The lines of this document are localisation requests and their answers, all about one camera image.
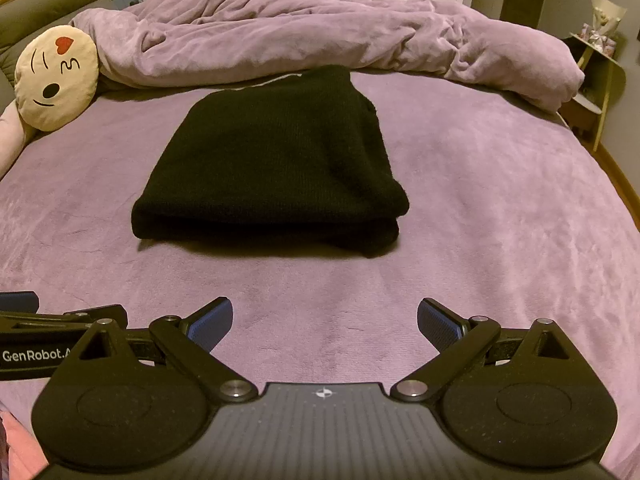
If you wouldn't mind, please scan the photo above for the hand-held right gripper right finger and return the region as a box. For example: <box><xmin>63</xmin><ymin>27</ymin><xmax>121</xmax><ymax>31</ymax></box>
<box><xmin>391</xmin><ymin>298</ymin><xmax>576</xmax><ymax>403</ymax></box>

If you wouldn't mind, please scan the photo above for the black knit sweater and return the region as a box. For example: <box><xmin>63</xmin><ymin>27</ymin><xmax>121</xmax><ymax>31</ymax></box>
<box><xmin>131</xmin><ymin>65</ymin><xmax>411</xmax><ymax>258</ymax></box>

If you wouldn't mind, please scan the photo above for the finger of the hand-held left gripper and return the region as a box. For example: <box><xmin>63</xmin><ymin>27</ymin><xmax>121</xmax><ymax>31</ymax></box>
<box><xmin>0</xmin><ymin>304</ymin><xmax>128</xmax><ymax>333</ymax></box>
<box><xmin>0</xmin><ymin>291</ymin><xmax>40</xmax><ymax>314</ymax></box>

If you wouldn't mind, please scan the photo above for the cream emoji face pillow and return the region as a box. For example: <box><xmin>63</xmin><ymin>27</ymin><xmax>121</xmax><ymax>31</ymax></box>
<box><xmin>14</xmin><ymin>25</ymin><xmax>99</xmax><ymax>131</ymax></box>

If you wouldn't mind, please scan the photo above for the purple fleece duvet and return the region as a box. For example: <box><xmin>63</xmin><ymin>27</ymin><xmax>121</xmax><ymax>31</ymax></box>
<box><xmin>70</xmin><ymin>0</ymin><xmax>586</xmax><ymax>113</ymax></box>

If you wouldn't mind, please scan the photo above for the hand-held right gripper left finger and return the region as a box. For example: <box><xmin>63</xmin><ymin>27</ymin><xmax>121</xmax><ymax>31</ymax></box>
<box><xmin>67</xmin><ymin>297</ymin><xmax>257</xmax><ymax>407</ymax></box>

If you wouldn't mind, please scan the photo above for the person's pink clothing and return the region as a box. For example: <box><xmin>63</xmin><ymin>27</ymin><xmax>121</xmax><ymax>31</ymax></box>
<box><xmin>0</xmin><ymin>407</ymin><xmax>51</xmax><ymax>480</ymax></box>

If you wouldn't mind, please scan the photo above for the small pink flower ornament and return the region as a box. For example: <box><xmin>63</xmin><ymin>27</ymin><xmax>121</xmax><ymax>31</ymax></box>
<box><xmin>581</xmin><ymin>22</ymin><xmax>618</xmax><ymax>54</ymax></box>

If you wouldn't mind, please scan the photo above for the grey-green padded headboard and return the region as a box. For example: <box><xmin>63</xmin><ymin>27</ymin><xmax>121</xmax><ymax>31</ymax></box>
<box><xmin>0</xmin><ymin>0</ymin><xmax>108</xmax><ymax>106</ymax></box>

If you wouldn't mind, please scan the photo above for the cream wrapped bouquet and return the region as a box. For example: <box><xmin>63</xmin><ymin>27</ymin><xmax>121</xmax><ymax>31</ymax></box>
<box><xmin>590</xmin><ymin>0</ymin><xmax>626</xmax><ymax>36</ymax></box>

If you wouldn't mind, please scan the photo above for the purple bed sheet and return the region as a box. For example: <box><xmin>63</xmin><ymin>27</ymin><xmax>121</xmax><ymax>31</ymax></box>
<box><xmin>0</xmin><ymin>67</ymin><xmax>640</xmax><ymax>480</ymax></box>

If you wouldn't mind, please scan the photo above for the pink plush toy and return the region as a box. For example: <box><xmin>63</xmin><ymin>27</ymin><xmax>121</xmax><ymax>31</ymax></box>
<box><xmin>0</xmin><ymin>100</ymin><xmax>37</xmax><ymax>178</ymax></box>

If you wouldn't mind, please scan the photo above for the yellow-green side table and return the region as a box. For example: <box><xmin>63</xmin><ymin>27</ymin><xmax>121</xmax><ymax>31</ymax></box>
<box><xmin>557</xmin><ymin>32</ymin><xmax>628</xmax><ymax>153</ymax></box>

